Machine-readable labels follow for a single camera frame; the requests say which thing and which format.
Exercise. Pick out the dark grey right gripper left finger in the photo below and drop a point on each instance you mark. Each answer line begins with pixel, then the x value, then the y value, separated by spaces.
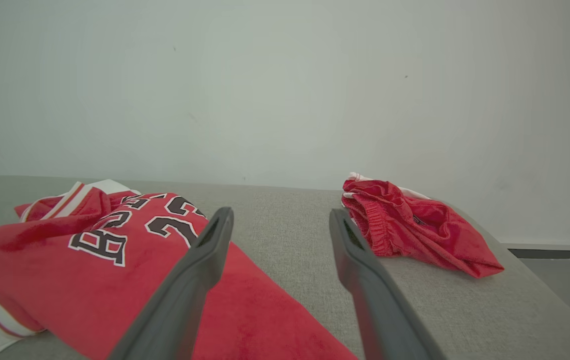
pixel 185 290

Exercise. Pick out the white black wall baseboard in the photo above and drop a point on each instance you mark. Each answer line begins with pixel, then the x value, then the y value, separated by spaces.
pixel 554 252

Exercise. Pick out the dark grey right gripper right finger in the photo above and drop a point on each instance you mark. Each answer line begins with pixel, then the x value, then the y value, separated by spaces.
pixel 379 310

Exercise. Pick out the red white basketball jersey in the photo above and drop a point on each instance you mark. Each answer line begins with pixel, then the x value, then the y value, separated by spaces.
pixel 65 290

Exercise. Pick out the red white sports shorts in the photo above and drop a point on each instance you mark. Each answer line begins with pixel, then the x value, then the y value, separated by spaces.
pixel 429 235

